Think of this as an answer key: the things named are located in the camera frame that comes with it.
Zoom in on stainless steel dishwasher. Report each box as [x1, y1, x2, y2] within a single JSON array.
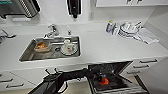
[[87, 61, 151, 94]]

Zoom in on black wall appliance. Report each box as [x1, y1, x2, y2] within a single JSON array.
[[66, 0, 83, 19]]

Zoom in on white folded towel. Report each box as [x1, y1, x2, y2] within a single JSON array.
[[133, 28, 161, 46]]

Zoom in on white wall cabinet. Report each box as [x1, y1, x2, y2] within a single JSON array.
[[95, 0, 168, 8]]

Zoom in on wire dish rack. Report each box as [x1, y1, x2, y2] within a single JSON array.
[[0, 29, 17, 44]]

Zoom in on white cup on plate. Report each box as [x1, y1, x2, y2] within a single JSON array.
[[60, 38, 78, 56]]

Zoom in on bowl with orange food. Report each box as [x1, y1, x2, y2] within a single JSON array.
[[33, 40, 53, 54]]

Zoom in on white base cabinets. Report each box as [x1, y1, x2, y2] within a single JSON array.
[[0, 56, 168, 94]]

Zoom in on white kitchen wall outlet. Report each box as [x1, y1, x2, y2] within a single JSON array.
[[88, 11, 95, 20]]

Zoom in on small chrome tap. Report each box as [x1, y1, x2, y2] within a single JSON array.
[[66, 29, 73, 36]]

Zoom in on stacked white dishes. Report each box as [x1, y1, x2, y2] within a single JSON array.
[[116, 20, 145, 39]]

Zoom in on chrome faucet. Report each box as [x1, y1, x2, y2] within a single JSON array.
[[44, 23, 61, 39]]

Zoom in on steel kitchen sink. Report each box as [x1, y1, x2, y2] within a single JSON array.
[[18, 35, 82, 63]]

